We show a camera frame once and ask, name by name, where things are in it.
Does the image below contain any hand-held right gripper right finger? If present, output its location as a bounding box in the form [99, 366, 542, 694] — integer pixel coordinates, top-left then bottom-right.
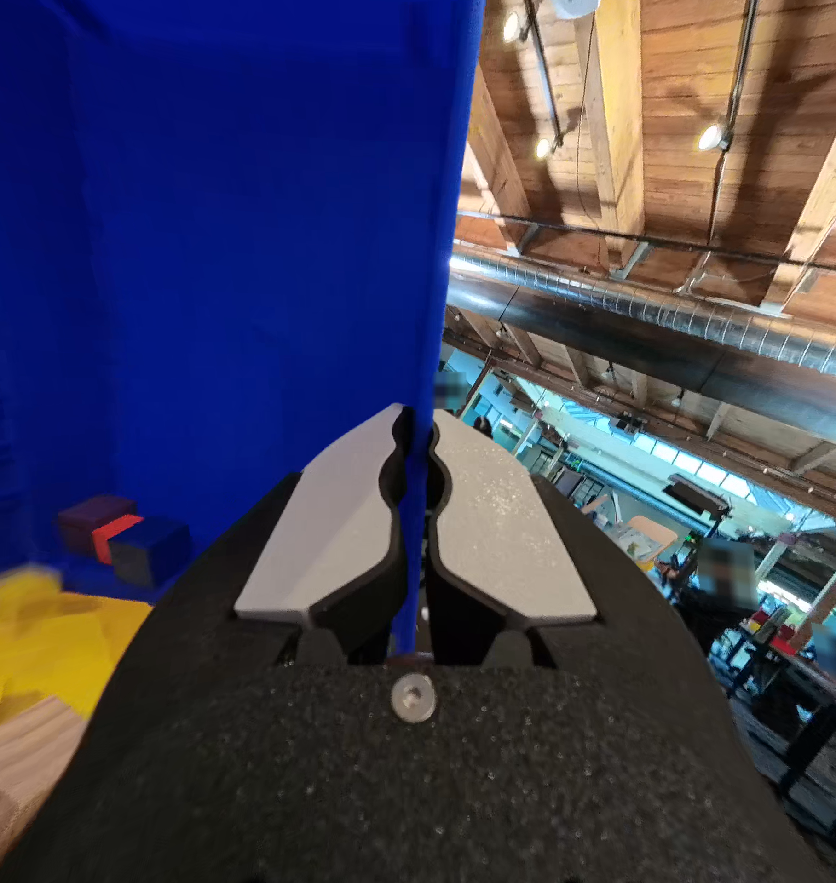
[426, 409, 598, 666]

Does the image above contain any blue plastic bin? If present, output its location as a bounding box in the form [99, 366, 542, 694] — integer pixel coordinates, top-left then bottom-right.
[0, 0, 488, 656]

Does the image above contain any pile of wooden coloured cubes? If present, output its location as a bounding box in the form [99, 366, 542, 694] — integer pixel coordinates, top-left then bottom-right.
[0, 495, 192, 860]

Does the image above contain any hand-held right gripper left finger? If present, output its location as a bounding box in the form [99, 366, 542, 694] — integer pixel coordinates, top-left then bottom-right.
[233, 403, 410, 666]

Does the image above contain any yellow plastic bin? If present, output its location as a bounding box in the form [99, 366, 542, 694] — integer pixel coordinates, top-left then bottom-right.
[0, 566, 156, 739]

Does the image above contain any silver ventilation duct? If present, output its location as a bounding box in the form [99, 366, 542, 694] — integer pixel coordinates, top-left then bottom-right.
[449, 252, 836, 380]

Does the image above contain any wooden document holder stand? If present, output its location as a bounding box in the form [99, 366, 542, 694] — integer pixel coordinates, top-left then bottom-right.
[625, 514, 684, 573]

